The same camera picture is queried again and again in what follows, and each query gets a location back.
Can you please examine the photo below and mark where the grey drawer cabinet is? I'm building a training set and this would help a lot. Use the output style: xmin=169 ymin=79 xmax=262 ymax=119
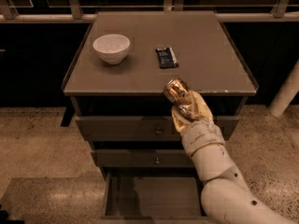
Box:
xmin=61 ymin=10 xmax=259 ymax=224

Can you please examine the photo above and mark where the metal window railing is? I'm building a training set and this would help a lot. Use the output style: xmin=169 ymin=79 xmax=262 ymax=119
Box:
xmin=0 ymin=0 xmax=299 ymax=22

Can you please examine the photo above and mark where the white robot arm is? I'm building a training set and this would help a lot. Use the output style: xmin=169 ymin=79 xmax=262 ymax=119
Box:
xmin=166 ymin=78 xmax=295 ymax=224

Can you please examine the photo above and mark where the grey top drawer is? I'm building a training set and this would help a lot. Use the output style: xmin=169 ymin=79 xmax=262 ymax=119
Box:
xmin=75 ymin=96 xmax=241 ymax=142

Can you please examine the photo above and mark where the brass top drawer knob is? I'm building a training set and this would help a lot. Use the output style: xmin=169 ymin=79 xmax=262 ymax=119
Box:
xmin=155 ymin=127 xmax=163 ymax=135

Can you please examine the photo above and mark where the blue snack packet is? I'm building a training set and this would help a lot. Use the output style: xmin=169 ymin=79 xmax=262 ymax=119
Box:
xmin=155 ymin=47 xmax=179 ymax=69

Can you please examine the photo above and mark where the brass drawer knob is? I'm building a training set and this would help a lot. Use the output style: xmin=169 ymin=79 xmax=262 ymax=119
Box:
xmin=154 ymin=158 xmax=161 ymax=165
xmin=155 ymin=127 xmax=163 ymax=135

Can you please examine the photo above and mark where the white ceramic bowl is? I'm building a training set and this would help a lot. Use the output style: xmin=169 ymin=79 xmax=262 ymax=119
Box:
xmin=93 ymin=34 xmax=131 ymax=64

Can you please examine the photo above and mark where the brass middle drawer knob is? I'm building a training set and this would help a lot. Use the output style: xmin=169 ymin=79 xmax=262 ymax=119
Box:
xmin=154 ymin=158 xmax=161 ymax=165

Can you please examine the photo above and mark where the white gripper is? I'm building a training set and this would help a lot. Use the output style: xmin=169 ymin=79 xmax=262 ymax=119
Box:
xmin=171 ymin=91 xmax=225 ymax=157

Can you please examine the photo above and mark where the orange soda can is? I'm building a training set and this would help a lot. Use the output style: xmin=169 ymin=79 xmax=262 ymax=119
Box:
xmin=163 ymin=77 xmax=193 ymax=119

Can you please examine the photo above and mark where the grey middle drawer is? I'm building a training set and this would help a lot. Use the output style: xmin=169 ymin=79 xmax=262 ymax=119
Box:
xmin=91 ymin=141 xmax=193 ymax=168

